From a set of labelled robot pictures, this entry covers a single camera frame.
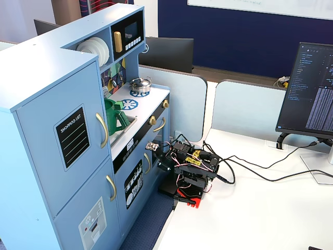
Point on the silver monitor stand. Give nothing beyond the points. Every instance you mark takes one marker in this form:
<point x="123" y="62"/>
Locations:
<point x="317" y="161"/>

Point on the blue fridge door shopping list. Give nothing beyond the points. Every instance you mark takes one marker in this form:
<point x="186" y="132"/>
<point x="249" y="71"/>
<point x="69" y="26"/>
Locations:
<point x="65" y="130"/>

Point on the blue toy oven door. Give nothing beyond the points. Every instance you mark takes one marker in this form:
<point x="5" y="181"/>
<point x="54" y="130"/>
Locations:
<point x="158" y="138"/>

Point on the green plastic pitcher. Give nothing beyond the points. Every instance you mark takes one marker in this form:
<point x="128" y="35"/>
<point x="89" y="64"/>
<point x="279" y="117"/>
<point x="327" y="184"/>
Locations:
<point x="114" y="117"/>

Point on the white toy plate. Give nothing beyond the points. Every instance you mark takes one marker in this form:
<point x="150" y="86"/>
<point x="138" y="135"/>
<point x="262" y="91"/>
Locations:
<point x="104" y="49"/>
<point x="91" y="48"/>

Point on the blue toy kitchen body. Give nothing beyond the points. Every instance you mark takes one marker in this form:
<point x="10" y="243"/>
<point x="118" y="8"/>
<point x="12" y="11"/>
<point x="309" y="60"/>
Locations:
<point x="49" y="78"/>

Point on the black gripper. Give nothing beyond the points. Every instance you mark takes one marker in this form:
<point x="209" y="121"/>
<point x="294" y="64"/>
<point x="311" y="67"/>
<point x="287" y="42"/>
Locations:
<point x="162" y="159"/>

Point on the black monitor back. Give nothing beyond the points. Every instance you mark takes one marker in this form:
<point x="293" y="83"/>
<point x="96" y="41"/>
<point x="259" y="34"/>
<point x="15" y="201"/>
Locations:
<point x="45" y="27"/>

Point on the gold stove knob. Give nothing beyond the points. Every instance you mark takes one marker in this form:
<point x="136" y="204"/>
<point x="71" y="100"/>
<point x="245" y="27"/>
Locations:
<point x="152" y="120"/>
<point x="165" y="104"/>

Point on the red table clamp base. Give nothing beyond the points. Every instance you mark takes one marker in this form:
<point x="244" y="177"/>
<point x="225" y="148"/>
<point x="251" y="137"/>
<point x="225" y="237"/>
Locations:
<point x="191" y="198"/>

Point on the monitor showing dark code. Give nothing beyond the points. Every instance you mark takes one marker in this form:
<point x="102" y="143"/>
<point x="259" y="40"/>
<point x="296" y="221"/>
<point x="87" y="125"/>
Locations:
<point x="307" y="88"/>

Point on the grey toy sink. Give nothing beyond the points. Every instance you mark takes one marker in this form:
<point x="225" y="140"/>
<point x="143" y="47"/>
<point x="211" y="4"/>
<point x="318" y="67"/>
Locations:
<point x="122" y="132"/>

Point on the silver toy pot with lid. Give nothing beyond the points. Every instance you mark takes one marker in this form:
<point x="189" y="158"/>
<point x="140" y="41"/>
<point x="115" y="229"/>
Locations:
<point x="140" y="84"/>

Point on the blue freezer door ice dispenser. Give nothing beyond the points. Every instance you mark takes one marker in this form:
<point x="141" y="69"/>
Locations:
<point x="86" y="208"/>

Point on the blue woven carpet mat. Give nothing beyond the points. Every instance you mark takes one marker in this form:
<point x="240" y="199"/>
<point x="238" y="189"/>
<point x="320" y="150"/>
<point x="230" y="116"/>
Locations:
<point x="148" y="224"/>

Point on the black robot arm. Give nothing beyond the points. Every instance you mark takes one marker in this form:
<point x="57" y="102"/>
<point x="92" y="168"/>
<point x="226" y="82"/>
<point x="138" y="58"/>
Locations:
<point x="195" y="172"/>

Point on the blue dishwasher cabinet door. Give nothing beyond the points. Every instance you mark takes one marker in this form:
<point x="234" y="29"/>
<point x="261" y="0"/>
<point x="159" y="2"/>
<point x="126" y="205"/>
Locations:
<point x="130" y="187"/>

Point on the silver toy ladle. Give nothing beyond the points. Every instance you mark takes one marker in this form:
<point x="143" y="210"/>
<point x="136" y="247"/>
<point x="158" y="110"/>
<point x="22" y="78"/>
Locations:
<point x="114" y="82"/>

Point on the black toy microwave door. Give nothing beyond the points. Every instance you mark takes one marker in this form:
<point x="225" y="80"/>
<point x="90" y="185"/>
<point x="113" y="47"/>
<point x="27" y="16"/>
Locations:
<point x="128" y="34"/>

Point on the yellow and white plug bundle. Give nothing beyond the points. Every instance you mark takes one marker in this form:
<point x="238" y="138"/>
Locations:
<point x="282" y="82"/>

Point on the black monitor with Dell logo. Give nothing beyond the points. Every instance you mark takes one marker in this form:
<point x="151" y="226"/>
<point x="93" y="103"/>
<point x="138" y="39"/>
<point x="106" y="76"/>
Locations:
<point x="169" y="54"/>

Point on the white whiteboard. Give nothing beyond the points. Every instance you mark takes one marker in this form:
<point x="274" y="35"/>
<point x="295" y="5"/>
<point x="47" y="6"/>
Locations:
<point x="260" y="6"/>

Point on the black flat device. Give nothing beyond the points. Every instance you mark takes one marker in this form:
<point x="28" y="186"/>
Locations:
<point x="321" y="248"/>

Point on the pale blue desk divider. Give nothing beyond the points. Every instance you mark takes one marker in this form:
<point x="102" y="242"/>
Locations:
<point x="182" y="101"/>
<point x="247" y="109"/>

